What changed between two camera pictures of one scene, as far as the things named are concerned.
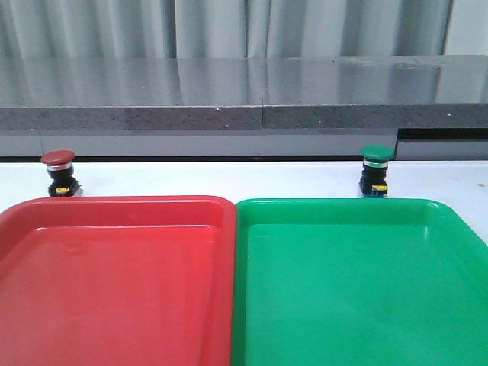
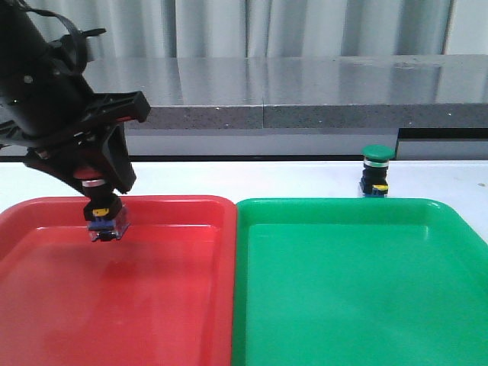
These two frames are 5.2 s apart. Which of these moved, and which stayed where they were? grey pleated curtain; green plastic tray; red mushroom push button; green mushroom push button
Moved: red mushroom push button
Stayed: green mushroom push button; green plastic tray; grey pleated curtain
